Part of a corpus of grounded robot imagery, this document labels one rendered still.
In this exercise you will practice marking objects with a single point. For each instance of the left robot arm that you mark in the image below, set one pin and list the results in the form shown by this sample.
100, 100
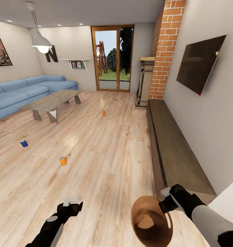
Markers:
52, 229

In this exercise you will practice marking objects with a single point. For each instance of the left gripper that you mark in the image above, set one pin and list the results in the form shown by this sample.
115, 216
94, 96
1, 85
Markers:
71, 210

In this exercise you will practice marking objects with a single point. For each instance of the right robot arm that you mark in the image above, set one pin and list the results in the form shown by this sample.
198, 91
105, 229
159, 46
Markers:
216, 230

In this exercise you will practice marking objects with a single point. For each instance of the sofa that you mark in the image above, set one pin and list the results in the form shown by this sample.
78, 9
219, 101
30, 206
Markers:
17, 93

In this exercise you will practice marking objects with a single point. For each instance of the room light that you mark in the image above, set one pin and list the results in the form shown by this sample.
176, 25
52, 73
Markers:
38, 40

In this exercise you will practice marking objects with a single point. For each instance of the shelf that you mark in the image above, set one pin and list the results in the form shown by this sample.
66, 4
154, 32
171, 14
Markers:
83, 63

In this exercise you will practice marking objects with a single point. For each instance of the trash can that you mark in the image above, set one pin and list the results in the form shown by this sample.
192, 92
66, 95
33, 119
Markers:
150, 224

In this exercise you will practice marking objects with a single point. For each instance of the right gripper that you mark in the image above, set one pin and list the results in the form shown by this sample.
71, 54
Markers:
166, 206

